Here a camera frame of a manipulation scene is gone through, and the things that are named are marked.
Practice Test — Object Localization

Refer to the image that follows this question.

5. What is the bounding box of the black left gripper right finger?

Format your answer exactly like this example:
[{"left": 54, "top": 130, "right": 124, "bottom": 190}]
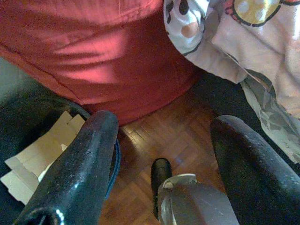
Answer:
[{"left": 210, "top": 114, "right": 300, "bottom": 225}]

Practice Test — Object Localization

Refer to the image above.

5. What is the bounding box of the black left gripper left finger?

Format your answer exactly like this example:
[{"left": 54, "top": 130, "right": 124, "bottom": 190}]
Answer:
[{"left": 14, "top": 110, "right": 120, "bottom": 225}]

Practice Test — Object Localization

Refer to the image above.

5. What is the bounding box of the flattened brown cardboard box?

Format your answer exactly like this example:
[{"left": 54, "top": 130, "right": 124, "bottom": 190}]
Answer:
[{"left": 0, "top": 110, "right": 86, "bottom": 205}]

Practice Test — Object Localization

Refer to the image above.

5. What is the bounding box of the black left robot foot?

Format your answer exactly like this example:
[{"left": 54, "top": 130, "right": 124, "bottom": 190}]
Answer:
[{"left": 150, "top": 158, "right": 173, "bottom": 218}]

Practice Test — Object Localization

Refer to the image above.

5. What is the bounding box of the black rubbish bin with bag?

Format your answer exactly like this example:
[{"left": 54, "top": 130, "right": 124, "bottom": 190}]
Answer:
[{"left": 0, "top": 79, "right": 121, "bottom": 225}]

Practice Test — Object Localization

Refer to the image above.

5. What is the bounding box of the pink cartoon print blanket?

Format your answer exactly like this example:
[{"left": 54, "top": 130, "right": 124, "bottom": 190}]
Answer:
[{"left": 163, "top": 0, "right": 300, "bottom": 118}]

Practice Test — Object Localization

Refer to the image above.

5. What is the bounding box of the bed with beige floral sheet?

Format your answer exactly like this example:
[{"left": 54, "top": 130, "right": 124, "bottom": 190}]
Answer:
[{"left": 240, "top": 70, "right": 300, "bottom": 164}]

